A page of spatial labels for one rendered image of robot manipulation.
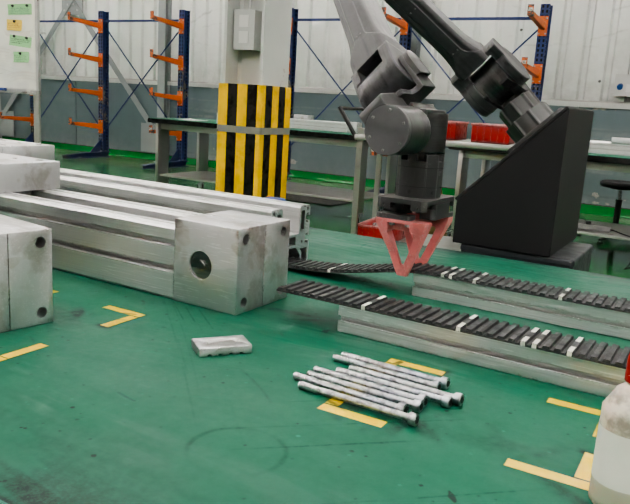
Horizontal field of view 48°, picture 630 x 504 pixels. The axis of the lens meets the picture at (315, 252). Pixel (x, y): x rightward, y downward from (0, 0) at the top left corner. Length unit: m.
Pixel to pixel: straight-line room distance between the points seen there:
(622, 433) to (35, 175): 0.85
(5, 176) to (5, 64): 5.51
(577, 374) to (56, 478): 0.43
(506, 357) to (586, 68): 7.89
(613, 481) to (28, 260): 0.53
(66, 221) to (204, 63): 9.85
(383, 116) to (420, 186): 0.11
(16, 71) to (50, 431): 6.02
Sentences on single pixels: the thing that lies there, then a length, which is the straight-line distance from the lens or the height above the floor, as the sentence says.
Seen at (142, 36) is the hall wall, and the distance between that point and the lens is 11.61.
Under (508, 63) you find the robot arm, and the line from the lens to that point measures 1.31.
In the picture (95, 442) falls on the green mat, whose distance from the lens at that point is 0.50.
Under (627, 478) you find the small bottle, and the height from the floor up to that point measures 0.81.
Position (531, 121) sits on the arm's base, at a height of 1.00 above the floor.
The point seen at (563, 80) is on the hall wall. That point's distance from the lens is 8.51.
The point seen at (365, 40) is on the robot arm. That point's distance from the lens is 0.95.
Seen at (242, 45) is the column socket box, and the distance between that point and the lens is 4.29.
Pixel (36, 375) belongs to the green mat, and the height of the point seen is 0.78.
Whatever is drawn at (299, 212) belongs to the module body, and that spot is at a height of 0.86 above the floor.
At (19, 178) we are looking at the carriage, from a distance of 1.06.
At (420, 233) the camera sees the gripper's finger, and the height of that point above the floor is 0.86.
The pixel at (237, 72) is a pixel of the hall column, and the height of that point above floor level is 1.17.
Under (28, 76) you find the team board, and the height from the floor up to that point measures 1.09.
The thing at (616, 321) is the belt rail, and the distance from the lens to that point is 0.84.
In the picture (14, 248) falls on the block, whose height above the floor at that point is 0.86.
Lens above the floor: 1.01
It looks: 12 degrees down
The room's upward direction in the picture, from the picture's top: 4 degrees clockwise
